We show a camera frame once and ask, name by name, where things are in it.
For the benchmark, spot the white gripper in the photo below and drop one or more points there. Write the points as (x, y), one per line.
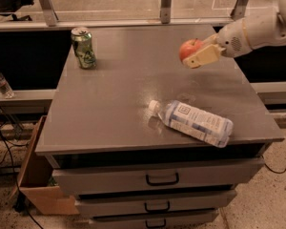
(231, 39)

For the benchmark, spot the red apple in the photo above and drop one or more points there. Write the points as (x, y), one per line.
(189, 47)

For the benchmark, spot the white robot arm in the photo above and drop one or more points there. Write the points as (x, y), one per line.
(267, 28)

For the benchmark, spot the blue label plastic bottle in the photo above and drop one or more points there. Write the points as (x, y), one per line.
(188, 120)

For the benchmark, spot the small clear water bottle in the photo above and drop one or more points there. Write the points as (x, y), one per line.
(5, 88)

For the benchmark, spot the green soda can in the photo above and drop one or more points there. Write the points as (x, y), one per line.
(82, 46)

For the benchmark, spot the top grey drawer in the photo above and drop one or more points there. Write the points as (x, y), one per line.
(150, 177)

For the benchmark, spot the grey drawer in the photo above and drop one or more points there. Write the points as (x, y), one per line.
(150, 177)
(153, 203)
(154, 221)

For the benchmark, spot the grey drawer cabinet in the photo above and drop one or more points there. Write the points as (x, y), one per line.
(141, 142)

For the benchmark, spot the middle grey drawer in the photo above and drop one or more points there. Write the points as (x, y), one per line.
(153, 203)

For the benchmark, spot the bottom grey drawer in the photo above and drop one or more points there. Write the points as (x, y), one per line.
(154, 221)

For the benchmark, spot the brown cardboard box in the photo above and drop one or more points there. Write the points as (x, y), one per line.
(34, 181)

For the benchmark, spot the metal window rail frame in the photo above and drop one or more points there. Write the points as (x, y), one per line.
(142, 12)

